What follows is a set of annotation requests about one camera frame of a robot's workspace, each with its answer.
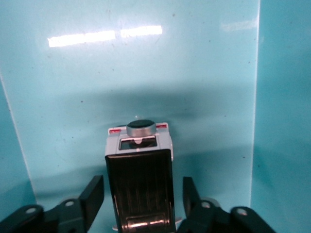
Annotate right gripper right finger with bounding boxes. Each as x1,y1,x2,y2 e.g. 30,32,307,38
178,176,231,233

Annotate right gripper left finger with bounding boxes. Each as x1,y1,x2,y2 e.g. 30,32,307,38
43,175,105,233

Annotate white jeep toy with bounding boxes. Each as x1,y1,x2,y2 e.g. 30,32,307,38
104,118,182,233

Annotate cyan plastic bin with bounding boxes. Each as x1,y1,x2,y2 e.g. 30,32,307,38
0,0,311,233

